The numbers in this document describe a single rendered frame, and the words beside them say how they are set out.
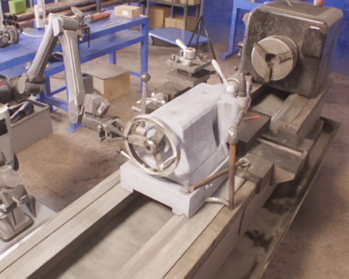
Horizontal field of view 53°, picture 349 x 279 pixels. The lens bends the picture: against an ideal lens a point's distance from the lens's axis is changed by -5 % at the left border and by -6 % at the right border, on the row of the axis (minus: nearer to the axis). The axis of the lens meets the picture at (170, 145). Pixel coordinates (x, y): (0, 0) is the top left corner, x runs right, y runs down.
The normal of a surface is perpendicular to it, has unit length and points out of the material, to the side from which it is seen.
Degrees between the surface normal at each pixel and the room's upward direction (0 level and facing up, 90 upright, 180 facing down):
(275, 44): 90
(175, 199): 90
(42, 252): 0
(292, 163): 0
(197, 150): 70
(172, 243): 0
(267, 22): 90
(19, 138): 90
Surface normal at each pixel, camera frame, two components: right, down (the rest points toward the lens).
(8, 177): 0.74, -0.13
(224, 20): -0.55, 0.43
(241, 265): 0.04, -0.84
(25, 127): 0.86, 0.31
